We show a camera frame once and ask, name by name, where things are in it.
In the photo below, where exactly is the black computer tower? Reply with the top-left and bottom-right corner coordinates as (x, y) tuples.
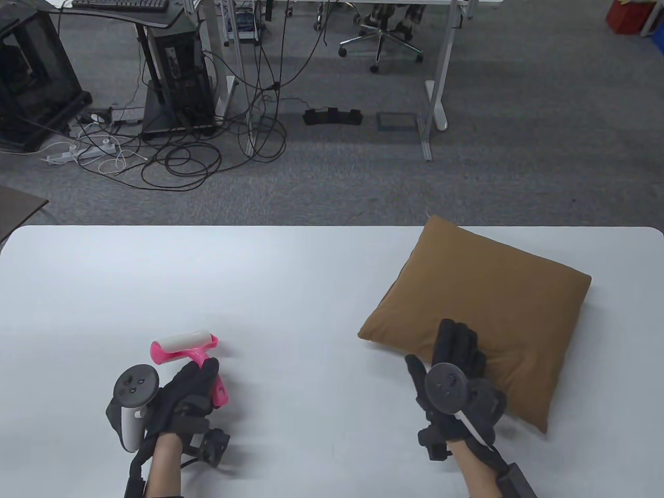
(136, 22), (218, 140)

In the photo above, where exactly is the grey controller on glove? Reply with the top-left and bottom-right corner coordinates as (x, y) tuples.
(424, 363), (496, 450)
(113, 365), (160, 453)

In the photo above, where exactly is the black keyboard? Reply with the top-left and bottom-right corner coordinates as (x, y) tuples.
(71, 0), (171, 13)

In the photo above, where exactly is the brown side table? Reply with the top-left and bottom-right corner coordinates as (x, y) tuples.
(0, 186), (49, 246)

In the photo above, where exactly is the dark desk with white legs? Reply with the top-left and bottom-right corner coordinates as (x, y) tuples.
(31, 0), (255, 157)

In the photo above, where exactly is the person's left forearm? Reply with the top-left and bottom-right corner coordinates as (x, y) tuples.
(124, 433), (185, 498)

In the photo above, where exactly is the person's left hand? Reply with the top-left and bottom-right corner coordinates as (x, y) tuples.
(106, 357), (220, 442)

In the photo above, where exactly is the black and white power strip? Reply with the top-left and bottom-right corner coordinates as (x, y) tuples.
(76, 107), (147, 126)

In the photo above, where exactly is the brown square cushion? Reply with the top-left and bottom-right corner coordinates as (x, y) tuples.
(357, 215), (592, 435)

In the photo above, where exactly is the grey controller on right glove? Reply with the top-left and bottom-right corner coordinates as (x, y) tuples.
(424, 363), (496, 450)

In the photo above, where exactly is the office chair with chrome base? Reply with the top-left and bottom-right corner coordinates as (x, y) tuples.
(313, 0), (425, 74)

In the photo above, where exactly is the white desk frame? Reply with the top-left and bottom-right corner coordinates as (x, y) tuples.
(218, 0), (505, 162)

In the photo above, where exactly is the grey controller on left glove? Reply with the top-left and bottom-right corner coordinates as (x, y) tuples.
(113, 365), (160, 453)

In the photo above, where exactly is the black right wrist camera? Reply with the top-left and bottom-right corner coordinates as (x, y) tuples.
(418, 424), (453, 461)

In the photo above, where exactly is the red box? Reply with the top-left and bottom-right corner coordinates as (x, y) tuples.
(606, 0), (655, 36)

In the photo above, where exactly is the tangle of black cables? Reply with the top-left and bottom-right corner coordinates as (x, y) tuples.
(52, 0), (333, 192)

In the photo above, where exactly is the black glass computer case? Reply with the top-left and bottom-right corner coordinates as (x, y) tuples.
(0, 7), (93, 153)

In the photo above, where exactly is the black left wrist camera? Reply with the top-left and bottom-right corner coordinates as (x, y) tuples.
(182, 427), (231, 468)

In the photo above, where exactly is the person's right hand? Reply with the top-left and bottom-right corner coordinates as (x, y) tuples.
(405, 319), (507, 445)

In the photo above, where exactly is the person's right forearm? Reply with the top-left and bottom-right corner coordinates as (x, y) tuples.
(447, 437), (537, 498)

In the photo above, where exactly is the black charging dock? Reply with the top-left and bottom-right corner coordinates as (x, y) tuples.
(302, 107), (364, 127)

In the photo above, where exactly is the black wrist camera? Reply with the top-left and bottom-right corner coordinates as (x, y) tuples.
(418, 424), (453, 461)
(182, 427), (231, 468)

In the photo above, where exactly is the pink lint roller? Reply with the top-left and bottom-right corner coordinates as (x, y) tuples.
(150, 329), (230, 409)

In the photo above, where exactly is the grey floor outlet plate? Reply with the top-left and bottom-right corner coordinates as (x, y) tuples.
(377, 111), (418, 132)

